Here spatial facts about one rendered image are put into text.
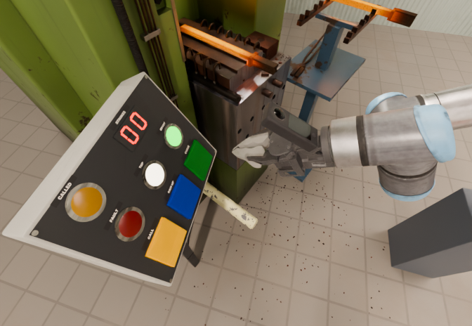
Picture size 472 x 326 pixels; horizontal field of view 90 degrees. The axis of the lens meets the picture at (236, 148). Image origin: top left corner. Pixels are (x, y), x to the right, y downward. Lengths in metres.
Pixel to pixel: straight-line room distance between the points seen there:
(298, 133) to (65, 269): 1.61
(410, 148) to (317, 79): 0.88
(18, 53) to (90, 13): 0.50
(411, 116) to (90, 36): 0.64
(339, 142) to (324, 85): 0.82
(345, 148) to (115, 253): 0.41
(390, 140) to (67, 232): 0.49
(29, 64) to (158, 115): 0.68
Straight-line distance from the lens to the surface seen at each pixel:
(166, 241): 0.51
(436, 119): 0.44
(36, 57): 1.12
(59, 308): 1.77
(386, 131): 0.43
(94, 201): 0.43
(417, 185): 0.53
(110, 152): 0.45
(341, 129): 0.43
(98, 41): 0.67
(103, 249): 0.45
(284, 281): 1.53
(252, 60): 0.89
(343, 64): 1.40
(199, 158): 0.58
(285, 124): 0.42
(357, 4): 1.33
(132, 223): 0.47
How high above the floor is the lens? 1.50
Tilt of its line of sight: 55 degrees down
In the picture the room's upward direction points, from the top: straight up
